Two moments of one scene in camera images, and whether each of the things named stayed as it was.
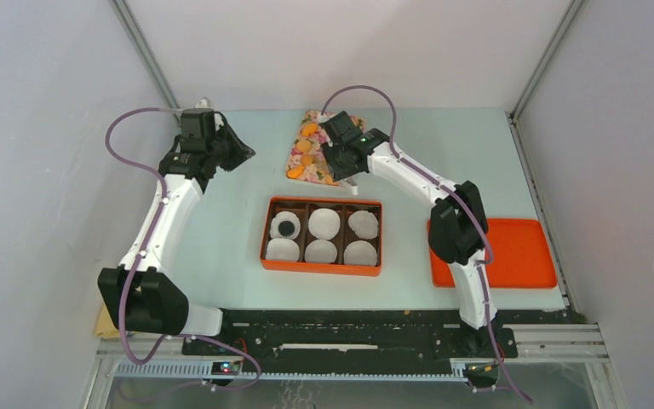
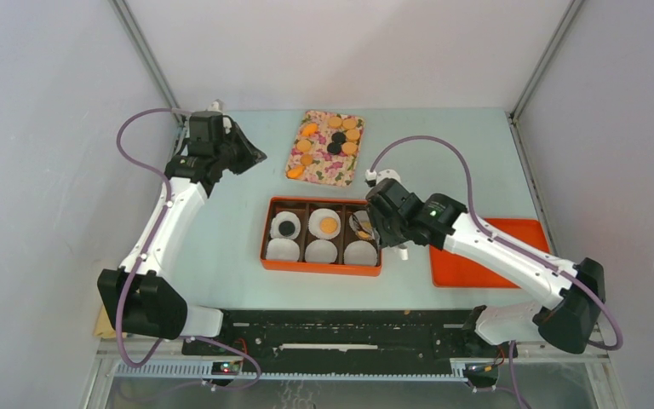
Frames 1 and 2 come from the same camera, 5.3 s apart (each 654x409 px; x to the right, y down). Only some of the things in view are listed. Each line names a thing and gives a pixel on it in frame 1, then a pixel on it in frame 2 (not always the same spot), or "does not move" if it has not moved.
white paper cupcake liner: [282, 249] does not move
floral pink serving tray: [307, 162] does not move
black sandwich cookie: [286, 228] does not move
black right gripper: [337, 173] -> [384, 239]
